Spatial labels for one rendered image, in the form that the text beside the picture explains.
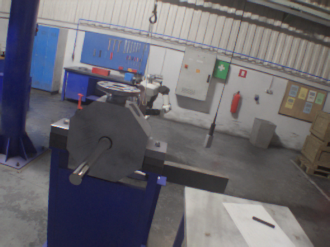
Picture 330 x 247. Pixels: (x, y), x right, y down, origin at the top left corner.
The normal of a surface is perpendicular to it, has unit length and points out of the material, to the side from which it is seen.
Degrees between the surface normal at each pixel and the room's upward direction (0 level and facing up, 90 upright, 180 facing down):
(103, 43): 90
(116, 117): 90
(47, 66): 90
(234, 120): 90
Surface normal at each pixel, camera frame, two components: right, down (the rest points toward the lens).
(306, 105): -0.10, 0.25
